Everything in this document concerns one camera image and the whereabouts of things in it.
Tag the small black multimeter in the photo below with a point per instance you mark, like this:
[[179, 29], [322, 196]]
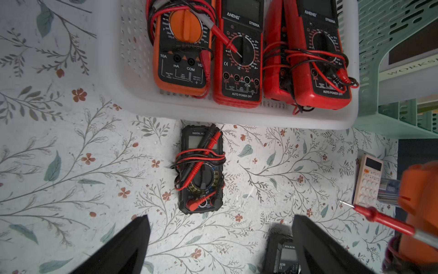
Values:
[[199, 165], [281, 256]]

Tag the small black multimeter front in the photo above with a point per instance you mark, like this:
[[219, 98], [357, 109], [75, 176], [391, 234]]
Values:
[[281, 256]]

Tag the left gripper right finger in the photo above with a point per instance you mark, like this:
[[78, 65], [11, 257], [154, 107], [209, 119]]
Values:
[[319, 253]]

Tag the small black multimeter back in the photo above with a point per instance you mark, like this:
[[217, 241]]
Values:
[[199, 165]]

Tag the red multimeter with wound leads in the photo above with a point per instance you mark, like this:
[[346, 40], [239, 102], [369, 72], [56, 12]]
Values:
[[277, 79]]

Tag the pink white calculator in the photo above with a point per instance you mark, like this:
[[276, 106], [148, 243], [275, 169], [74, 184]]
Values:
[[368, 182]]

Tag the white book in organizer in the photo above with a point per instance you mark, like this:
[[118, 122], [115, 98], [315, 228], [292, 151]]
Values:
[[410, 70]]

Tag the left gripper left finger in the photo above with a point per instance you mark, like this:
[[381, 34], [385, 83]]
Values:
[[123, 254]]

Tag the green desk file organizer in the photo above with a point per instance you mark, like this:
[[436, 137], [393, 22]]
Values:
[[382, 26]]

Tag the orange multimeter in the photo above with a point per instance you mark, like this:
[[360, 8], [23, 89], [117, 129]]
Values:
[[183, 34], [415, 249]]

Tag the white plastic perforated basket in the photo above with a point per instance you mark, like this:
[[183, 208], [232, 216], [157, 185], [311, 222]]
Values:
[[124, 63]]

